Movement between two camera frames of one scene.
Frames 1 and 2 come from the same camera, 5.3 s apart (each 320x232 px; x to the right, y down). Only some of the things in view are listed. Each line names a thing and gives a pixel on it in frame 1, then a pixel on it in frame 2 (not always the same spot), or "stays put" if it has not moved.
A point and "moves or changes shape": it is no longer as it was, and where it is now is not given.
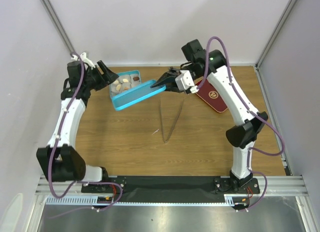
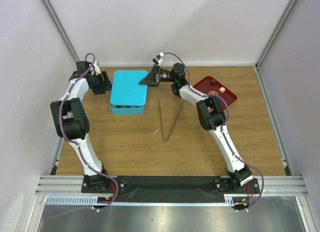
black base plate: [171, 188] stays put
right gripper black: [168, 80] to [154, 78]
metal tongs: [166, 141] stays put
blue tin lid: [136, 94] moves or changes shape
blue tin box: [125, 81] to [127, 109]
